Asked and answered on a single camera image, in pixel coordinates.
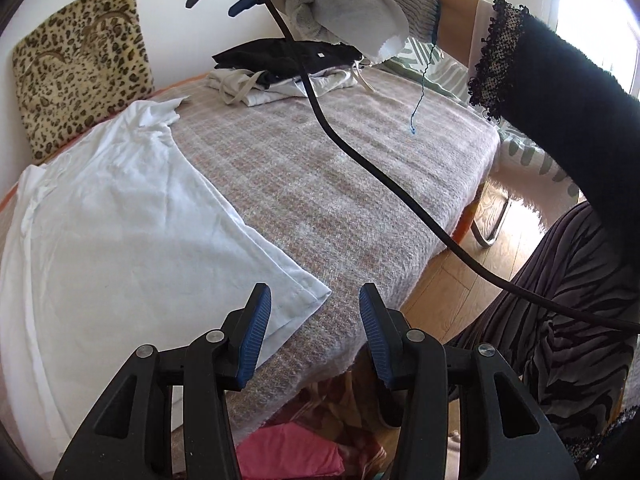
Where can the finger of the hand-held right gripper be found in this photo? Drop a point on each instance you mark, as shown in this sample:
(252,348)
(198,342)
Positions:
(245,4)

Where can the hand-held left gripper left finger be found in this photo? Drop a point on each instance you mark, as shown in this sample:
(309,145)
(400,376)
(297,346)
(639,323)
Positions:
(255,330)

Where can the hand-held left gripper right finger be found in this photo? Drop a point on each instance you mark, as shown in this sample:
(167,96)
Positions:
(374,330)

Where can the white t-shirt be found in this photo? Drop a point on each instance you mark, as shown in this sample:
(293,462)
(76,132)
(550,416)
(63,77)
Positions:
(125,235)

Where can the black folded clothes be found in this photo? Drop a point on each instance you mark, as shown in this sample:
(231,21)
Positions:
(250,60)

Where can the person's right hand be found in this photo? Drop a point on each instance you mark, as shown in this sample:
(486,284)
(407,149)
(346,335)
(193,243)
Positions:
(350,0)

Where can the red patterned cloth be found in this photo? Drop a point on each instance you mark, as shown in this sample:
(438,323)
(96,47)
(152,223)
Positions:
(340,400)

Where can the white folded garment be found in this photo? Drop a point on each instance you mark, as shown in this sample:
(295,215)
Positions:
(330,82)

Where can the pink cloth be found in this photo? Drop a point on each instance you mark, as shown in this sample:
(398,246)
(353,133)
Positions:
(290,452)

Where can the leopard print cushion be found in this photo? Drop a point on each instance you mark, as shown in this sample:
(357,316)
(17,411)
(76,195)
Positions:
(80,70)

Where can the pink plaid blanket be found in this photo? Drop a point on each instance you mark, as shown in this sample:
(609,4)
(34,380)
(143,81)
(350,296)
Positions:
(325,160)

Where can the zebra striped pants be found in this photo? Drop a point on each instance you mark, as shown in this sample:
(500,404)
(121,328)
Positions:
(575,320)

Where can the metal frame leg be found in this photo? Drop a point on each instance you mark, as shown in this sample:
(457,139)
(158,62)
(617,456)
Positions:
(492,227)

